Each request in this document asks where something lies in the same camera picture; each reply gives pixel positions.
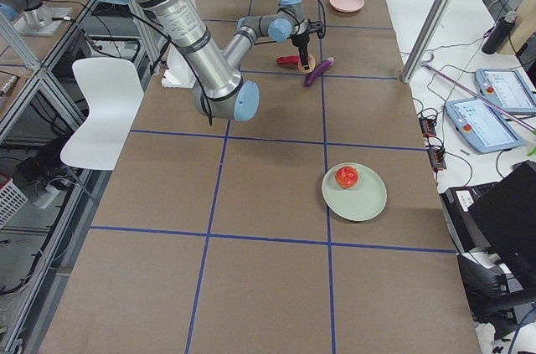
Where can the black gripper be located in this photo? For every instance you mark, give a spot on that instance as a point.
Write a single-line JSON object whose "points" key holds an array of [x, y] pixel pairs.
{"points": [[299, 41]]}

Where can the peach toy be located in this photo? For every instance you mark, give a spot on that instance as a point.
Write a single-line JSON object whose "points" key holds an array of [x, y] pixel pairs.
{"points": [[308, 67]]}

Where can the red chili pepper toy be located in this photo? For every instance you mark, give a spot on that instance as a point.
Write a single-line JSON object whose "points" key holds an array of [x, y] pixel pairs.
{"points": [[288, 62]]}

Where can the red pomegranate toy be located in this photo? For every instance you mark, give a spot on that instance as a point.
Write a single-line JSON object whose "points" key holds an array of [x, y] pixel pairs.
{"points": [[347, 177]]}

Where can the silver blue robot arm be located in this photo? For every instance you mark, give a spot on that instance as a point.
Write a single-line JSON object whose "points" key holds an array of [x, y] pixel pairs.
{"points": [[34, 17], [220, 90]]}

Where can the purple eggplant toy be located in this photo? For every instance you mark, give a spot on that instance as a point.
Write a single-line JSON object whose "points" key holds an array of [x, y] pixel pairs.
{"points": [[319, 70]]}

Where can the pink plate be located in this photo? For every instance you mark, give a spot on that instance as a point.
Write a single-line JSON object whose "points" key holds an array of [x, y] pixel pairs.
{"points": [[347, 6]]}

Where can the orange circuit board upper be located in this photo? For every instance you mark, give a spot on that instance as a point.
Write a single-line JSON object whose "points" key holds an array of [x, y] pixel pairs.
{"points": [[428, 126]]}

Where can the orange circuit board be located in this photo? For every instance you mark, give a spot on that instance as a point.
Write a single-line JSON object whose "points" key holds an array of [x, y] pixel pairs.
{"points": [[428, 126], [437, 158]]}

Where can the green plate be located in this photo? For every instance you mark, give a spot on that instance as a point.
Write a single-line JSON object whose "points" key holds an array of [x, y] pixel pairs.
{"points": [[364, 201]]}

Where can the orange circuit board lower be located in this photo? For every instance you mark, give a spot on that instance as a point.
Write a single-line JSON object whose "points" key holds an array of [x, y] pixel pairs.
{"points": [[437, 158]]}

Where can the near teach pendant tablet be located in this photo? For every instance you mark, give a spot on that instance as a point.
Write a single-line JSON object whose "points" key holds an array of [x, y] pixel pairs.
{"points": [[481, 126]]}

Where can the teach pendant tablet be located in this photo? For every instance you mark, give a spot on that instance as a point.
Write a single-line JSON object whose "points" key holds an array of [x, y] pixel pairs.
{"points": [[481, 126], [507, 89]]}

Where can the white plastic chair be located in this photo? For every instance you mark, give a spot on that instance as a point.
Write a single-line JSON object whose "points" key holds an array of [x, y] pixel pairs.
{"points": [[113, 93]]}

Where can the black water bottle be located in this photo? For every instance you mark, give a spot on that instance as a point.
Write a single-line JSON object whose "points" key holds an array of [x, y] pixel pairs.
{"points": [[499, 33]]}

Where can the far teach pendant tablet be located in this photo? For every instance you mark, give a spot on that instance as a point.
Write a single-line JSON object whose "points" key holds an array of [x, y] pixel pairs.
{"points": [[507, 89]]}

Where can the black laptop computer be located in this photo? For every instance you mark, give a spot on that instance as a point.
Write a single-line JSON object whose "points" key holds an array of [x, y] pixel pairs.
{"points": [[499, 216]]}

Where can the white storage basket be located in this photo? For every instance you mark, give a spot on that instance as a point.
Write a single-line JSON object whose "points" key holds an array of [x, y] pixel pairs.
{"points": [[12, 199]]}

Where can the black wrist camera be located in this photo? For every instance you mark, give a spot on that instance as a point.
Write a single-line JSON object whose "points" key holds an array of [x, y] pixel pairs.
{"points": [[316, 27]]}

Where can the white pedestal column base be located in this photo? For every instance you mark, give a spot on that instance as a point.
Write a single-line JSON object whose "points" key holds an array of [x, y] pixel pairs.
{"points": [[177, 73]]}

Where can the aluminium frame post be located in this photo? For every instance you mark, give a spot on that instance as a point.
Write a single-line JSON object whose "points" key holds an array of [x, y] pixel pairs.
{"points": [[431, 23]]}

